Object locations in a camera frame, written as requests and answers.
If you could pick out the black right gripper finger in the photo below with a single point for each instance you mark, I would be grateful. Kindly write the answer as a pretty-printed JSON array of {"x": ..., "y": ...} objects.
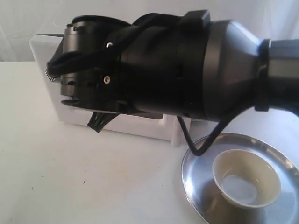
[{"x": 99, "y": 120}]

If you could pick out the cream ceramic bowl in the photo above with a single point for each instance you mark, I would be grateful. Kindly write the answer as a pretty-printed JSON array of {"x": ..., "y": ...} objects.
[{"x": 245, "y": 179}]

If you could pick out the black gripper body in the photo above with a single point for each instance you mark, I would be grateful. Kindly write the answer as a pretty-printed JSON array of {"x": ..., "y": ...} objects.
[{"x": 154, "y": 65}]

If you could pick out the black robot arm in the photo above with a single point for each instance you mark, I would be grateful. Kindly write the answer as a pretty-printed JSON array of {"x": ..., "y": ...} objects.
[{"x": 239, "y": 70}]

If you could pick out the round stainless steel plate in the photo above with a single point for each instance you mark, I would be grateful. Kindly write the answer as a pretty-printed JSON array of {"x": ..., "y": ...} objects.
[{"x": 204, "y": 196}]

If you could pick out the white microwave door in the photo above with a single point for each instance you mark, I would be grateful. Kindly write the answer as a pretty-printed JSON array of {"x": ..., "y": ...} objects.
[{"x": 158, "y": 126}]

